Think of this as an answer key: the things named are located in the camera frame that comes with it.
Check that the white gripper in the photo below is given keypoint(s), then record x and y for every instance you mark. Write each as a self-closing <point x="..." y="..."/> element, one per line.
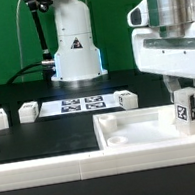
<point x="168" y="57"/>

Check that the white square table top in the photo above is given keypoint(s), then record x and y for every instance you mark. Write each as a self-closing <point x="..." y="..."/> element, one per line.
<point x="136" y="127"/>

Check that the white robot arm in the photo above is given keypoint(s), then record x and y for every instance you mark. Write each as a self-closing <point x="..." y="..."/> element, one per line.
<point x="78" y="60"/>

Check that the white paper with tags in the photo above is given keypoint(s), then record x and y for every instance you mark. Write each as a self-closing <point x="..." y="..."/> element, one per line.
<point x="75" y="105"/>

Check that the white obstacle fence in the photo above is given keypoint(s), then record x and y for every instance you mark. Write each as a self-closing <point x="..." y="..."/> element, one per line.
<point x="103" y="162"/>

